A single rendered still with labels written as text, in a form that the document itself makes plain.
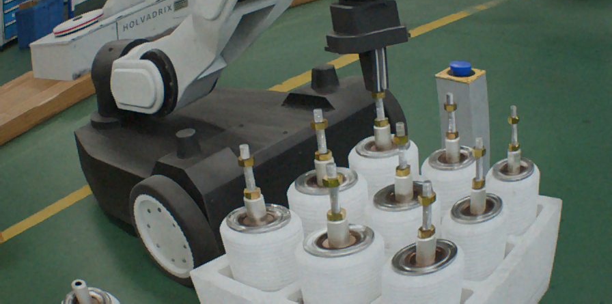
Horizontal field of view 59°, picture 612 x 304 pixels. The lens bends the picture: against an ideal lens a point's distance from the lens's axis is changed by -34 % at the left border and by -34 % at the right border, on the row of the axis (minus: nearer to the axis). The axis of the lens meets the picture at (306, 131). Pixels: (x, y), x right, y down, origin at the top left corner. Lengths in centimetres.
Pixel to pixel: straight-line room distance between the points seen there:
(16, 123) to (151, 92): 124
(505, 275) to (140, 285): 71
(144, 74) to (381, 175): 58
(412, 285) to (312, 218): 26
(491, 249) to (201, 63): 73
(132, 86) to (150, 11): 157
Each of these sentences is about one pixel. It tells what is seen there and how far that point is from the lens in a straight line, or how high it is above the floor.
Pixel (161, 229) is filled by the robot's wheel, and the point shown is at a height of 11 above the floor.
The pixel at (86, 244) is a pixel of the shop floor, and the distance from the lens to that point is 148.
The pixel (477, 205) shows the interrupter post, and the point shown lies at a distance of 82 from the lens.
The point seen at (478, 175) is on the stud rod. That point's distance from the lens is 82.
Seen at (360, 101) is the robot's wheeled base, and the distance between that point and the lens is 146.
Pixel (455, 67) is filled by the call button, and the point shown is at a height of 33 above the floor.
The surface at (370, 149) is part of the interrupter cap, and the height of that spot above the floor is 25.
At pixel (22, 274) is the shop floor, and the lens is 142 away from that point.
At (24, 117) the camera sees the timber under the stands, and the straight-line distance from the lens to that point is 257.
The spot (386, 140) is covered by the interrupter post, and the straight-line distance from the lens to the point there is 104.
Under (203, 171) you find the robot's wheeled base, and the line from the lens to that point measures 120.
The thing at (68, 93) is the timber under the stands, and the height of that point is 6.
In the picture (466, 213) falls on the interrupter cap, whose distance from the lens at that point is 83.
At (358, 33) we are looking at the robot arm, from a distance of 96.
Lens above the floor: 63
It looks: 19 degrees down
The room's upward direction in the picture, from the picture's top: 8 degrees counter-clockwise
